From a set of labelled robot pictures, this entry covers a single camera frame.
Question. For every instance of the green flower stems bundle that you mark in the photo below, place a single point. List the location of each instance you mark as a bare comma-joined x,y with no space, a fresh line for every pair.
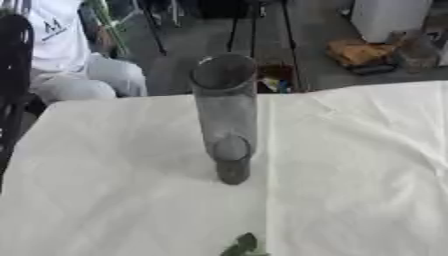
111,25

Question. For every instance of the clear glass cylinder vase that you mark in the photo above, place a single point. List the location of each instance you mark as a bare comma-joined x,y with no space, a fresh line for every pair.
226,113

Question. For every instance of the colourful small items pile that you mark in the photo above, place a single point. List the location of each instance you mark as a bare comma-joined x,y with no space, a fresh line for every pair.
275,80

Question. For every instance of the black tripod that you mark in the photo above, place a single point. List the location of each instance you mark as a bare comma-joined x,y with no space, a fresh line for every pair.
256,30

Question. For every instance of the green leafy flower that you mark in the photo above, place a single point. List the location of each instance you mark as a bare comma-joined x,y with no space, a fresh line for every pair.
245,246

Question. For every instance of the black tripod leg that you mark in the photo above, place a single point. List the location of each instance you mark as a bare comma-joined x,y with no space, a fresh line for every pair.
153,28

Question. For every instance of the tan bag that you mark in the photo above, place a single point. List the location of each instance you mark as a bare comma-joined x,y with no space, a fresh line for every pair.
363,53

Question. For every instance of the person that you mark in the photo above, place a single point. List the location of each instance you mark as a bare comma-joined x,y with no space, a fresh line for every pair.
64,63

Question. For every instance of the white cabinet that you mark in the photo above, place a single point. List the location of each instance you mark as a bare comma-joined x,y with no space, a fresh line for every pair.
389,18

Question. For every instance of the black chair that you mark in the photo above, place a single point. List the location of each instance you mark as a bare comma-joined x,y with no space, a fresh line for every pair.
13,83

